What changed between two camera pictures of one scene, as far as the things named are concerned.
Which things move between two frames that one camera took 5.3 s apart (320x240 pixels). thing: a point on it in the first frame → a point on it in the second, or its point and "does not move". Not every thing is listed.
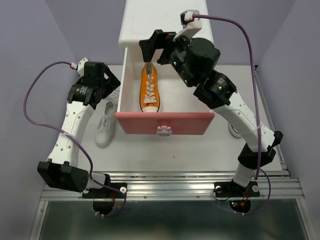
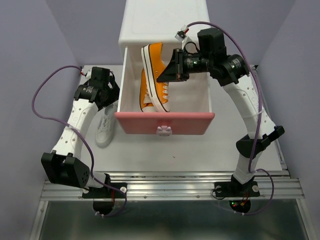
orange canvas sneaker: [234, 132] → [152, 56]
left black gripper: [112, 82] → [114, 93]
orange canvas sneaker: [149, 89] does not move
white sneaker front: [105, 129] does not move
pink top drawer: [180, 112] does not move
